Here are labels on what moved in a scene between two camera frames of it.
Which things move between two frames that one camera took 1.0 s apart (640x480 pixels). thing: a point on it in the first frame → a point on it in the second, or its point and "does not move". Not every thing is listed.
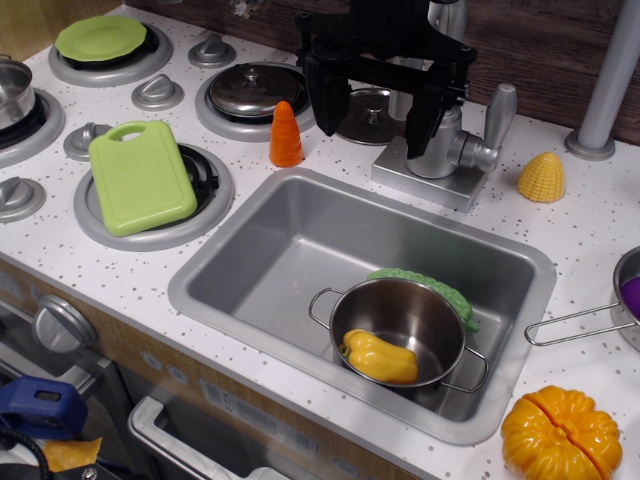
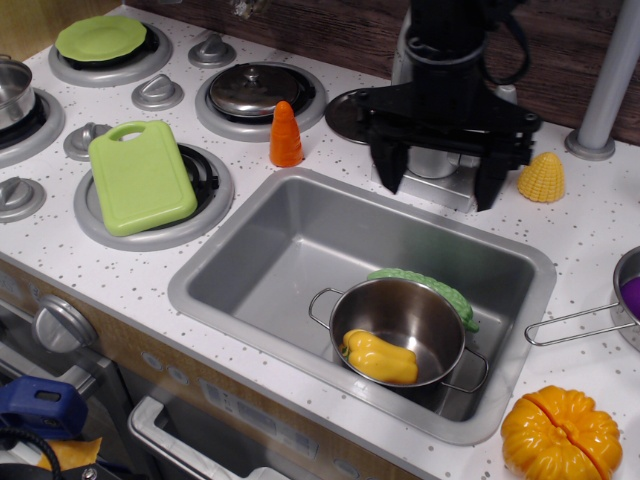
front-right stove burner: x=214 y=195 does not move
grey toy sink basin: x=303 y=233 does not move
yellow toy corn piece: x=542 y=179 does not move
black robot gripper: x=393 y=38 → x=448 y=109
